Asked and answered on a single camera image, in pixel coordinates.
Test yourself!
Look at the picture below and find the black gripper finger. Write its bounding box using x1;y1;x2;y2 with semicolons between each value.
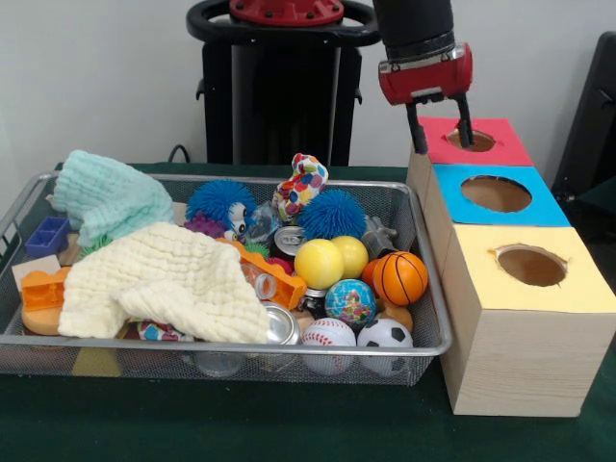
457;92;475;148
406;102;427;155

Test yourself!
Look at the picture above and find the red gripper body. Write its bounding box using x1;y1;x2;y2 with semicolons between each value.
378;43;475;105

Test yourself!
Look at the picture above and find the cream waffle cloth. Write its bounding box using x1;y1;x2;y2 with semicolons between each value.
58;222;270;345

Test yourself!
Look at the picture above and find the wooden box with three holes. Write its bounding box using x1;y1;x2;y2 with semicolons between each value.
406;115;616;419

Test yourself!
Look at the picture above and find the shallow clear mesh bin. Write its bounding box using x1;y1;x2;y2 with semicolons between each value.
0;171;453;388

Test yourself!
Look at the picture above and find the blue spiky ball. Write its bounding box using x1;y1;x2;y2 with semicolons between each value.
296;188;368;241
185;178;257;232

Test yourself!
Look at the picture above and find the black chair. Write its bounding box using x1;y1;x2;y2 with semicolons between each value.
553;32;616;218

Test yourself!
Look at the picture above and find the colourful spotted plush toy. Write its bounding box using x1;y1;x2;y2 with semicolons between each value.
273;152;329;224

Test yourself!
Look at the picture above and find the small yellow ball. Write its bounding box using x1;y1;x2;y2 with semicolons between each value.
332;235;371;280

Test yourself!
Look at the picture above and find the small orange basketball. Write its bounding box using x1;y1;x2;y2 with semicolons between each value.
372;251;430;307

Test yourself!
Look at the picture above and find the large yellow ball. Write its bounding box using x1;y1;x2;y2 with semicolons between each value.
294;239;346;291

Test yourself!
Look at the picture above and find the globe print ball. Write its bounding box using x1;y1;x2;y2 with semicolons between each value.
324;279;378;329

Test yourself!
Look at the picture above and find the small soccer ball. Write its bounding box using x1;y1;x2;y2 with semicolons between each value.
356;318;415;376

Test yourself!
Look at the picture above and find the small baseball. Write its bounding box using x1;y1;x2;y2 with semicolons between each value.
301;318;358;374

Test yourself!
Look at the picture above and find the mint green cloth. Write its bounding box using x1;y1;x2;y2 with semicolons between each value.
52;149;177;249

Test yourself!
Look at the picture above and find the dark green table cloth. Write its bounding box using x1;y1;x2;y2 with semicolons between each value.
0;162;616;462

